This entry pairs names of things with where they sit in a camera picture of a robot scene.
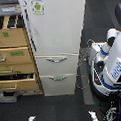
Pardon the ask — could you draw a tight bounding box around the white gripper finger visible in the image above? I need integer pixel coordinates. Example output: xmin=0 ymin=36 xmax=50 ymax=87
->
xmin=88 ymin=111 xmax=99 ymax=121
xmin=28 ymin=116 xmax=36 ymax=121

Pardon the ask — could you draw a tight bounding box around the white fridge door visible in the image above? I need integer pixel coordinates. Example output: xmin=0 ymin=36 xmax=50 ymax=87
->
xmin=18 ymin=0 xmax=86 ymax=56

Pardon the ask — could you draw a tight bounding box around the wooden drawer cabinet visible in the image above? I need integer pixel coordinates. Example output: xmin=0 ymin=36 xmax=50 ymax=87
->
xmin=0 ymin=15 xmax=43 ymax=95

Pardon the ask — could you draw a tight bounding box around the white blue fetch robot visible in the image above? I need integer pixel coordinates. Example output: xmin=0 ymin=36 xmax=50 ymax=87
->
xmin=88 ymin=29 xmax=121 ymax=101

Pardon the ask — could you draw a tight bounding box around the white refrigerator body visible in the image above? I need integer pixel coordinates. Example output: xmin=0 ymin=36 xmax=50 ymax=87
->
xmin=17 ymin=0 xmax=91 ymax=98

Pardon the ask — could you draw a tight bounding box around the green android sticker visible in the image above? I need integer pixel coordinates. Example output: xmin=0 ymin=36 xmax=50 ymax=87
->
xmin=31 ymin=0 xmax=44 ymax=14

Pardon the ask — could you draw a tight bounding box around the grey box on cabinet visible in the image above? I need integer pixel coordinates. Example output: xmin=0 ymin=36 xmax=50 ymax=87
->
xmin=0 ymin=4 xmax=21 ymax=16

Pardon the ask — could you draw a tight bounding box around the grey cable on floor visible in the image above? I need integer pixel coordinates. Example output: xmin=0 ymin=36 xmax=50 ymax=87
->
xmin=73 ymin=38 xmax=98 ymax=90

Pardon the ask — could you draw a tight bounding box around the lower fridge drawer handle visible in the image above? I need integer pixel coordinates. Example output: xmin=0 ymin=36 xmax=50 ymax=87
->
xmin=49 ymin=76 xmax=66 ymax=81

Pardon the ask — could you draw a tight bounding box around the fridge drawer handle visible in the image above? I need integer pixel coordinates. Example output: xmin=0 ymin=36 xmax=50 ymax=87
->
xmin=46 ymin=57 xmax=67 ymax=63
xmin=49 ymin=76 xmax=66 ymax=81

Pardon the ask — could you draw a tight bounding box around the upper fridge drawer handle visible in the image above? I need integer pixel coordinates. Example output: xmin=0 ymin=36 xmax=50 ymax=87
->
xmin=46 ymin=57 xmax=67 ymax=63

